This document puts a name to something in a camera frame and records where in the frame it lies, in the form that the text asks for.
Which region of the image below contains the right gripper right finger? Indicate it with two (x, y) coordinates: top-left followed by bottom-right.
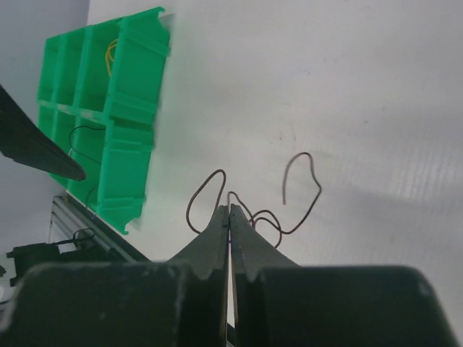
(229, 204), (298, 346)

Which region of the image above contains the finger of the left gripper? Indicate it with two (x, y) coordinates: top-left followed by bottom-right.
(1, 88), (86, 181)

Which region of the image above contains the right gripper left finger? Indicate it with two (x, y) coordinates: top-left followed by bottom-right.
(169, 206), (229, 346)

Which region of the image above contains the dark purple wire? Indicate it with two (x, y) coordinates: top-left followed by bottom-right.
(68, 124), (108, 207)

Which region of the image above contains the yellow wire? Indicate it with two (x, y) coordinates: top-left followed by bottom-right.
(104, 38), (120, 77)

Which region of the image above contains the green compartment tray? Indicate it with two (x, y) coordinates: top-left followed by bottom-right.
(37, 7), (170, 234)

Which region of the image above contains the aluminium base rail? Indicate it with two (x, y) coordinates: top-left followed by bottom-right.
(48, 194), (148, 262)

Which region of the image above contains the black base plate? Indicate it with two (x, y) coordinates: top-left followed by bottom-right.
(7, 228), (119, 264)

